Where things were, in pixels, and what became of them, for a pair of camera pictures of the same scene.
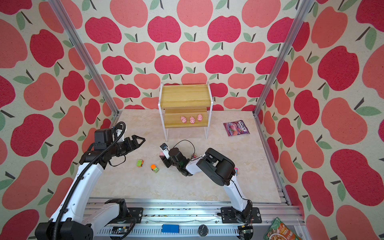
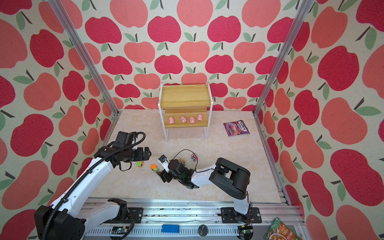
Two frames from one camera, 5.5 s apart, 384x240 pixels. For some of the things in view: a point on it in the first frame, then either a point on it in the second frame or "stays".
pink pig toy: [199, 117] stays
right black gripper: [163, 160] to [162, 175]
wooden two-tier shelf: [185, 106] stays
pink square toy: [183, 119] stays
